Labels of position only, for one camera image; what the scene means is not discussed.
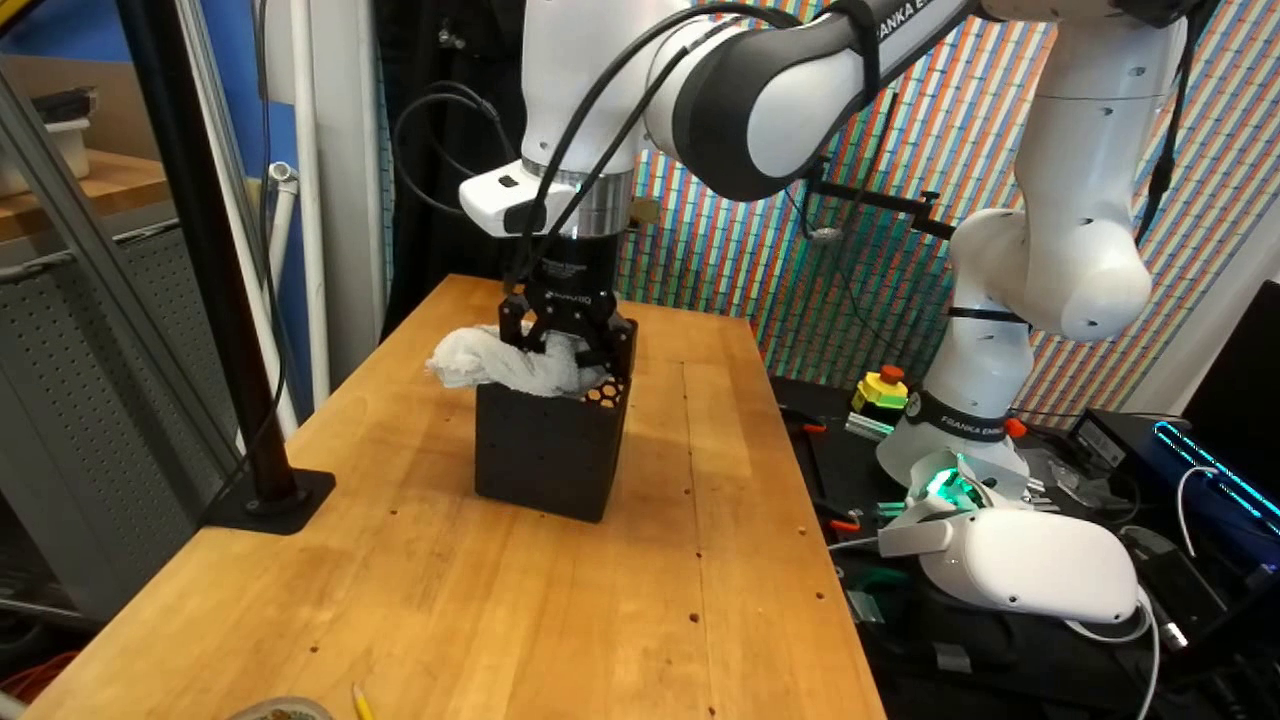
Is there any white terry cloth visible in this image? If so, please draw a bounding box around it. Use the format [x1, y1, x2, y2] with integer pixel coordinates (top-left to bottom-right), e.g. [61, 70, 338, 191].
[428, 325, 606, 394]

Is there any black vertical pole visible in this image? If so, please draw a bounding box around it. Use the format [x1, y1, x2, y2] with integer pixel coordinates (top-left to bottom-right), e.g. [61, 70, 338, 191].
[115, 0, 287, 496]

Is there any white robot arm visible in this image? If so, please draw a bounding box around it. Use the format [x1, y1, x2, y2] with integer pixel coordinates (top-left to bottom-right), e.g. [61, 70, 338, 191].
[460, 0, 1197, 463]

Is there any red yellow emergency stop button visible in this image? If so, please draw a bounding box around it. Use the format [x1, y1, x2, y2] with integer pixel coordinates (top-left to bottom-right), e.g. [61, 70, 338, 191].
[853, 365, 910, 413]

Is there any white VR headset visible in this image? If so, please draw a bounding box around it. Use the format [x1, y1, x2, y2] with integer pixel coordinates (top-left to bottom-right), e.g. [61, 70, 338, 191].
[875, 452, 1144, 624]

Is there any black perforated box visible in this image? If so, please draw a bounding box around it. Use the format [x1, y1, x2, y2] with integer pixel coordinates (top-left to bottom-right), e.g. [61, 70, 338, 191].
[475, 321, 635, 521]

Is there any black pole base plate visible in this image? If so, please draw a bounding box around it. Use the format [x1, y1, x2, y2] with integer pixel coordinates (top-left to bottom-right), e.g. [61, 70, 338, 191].
[196, 469, 338, 535]

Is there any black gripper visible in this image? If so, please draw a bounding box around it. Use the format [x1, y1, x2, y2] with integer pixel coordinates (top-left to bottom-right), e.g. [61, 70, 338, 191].
[500, 236, 625, 367]

